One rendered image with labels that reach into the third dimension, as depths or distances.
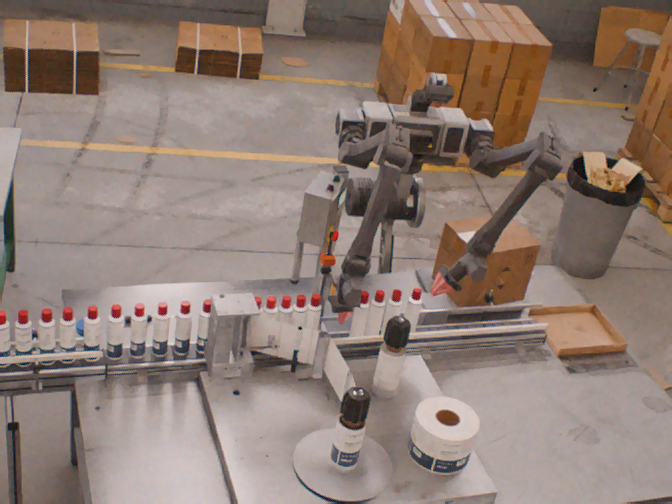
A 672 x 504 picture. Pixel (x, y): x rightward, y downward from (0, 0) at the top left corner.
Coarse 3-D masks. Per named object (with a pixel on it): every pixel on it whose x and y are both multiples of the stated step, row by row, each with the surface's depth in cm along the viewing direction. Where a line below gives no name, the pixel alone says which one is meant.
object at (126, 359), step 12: (480, 324) 381; (492, 324) 383; (504, 324) 384; (516, 324) 385; (528, 324) 386; (336, 336) 362; (348, 336) 362; (444, 336) 371; (456, 336) 372; (468, 336) 374; (480, 336) 375; (492, 336) 376; (168, 348) 342; (192, 348) 344; (108, 360) 332; (120, 360) 333; (132, 360) 334; (144, 360) 335; (156, 360) 336; (168, 360) 337
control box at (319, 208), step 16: (320, 176) 334; (304, 192) 325; (320, 192) 325; (336, 192) 328; (304, 208) 328; (320, 208) 326; (336, 208) 332; (304, 224) 331; (320, 224) 329; (336, 224) 340; (304, 240) 334; (320, 240) 332
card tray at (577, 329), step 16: (576, 304) 404; (592, 304) 407; (544, 320) 398; (560, 320) 400; (576, 320) 401; (592, 320) 403; (608, 320) 398; (560, 336) 390; (576, 336) 392; (592, 336) 394; (608, 336) 395; (560, 352) 379; (576, 352) 381; (592, 352) 384; (608, 352) 387
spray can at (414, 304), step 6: (414, 288) 358; (414, 294) 357; (420, 294) 357; (408, 300) 359; (414, 300) 358; (420, 300) 359; (408, 306) 360; (414, 306) 358; (420, 306) 359; (408, 312) 361; (414, 312) 360; (408, 318) 362; (414, 318) 361; (414, 324) 363; (414, 330) 365
